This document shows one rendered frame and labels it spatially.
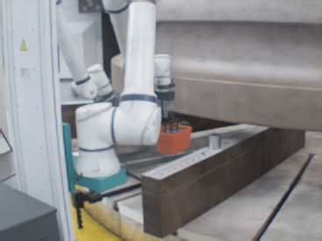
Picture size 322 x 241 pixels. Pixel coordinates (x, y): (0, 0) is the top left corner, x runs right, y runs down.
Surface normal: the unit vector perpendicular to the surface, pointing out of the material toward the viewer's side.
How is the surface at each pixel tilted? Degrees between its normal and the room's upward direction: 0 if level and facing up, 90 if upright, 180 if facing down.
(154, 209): 90
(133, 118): 67
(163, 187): 90
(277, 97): 90
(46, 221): 90
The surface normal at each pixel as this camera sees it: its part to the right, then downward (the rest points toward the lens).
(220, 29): -0.68, 0.18
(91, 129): -0.15, 0.22
